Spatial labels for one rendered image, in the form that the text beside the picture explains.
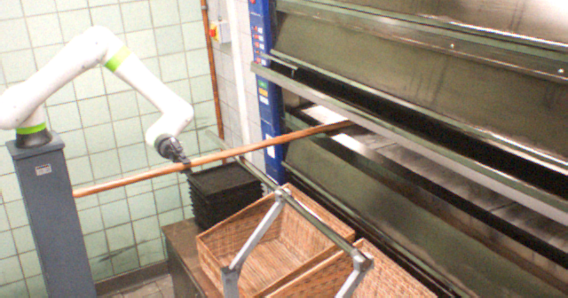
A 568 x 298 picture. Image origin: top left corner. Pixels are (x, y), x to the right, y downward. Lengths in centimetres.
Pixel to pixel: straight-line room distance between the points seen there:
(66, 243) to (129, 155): 83
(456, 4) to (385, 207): 83
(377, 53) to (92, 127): 186
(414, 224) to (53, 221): 154
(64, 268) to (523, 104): 208
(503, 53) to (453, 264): 69
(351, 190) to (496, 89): 90
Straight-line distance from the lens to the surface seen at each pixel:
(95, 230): 369
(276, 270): 272
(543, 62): 154
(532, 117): 159
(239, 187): 287
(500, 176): 150
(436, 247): 205
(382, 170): 217
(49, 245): 290
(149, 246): 381
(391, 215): 221
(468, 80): 175
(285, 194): 202
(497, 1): 161
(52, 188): 280
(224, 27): 318
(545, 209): 143
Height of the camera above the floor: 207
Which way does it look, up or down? 21 degrees down
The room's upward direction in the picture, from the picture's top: 5 degrees counter-clockwise
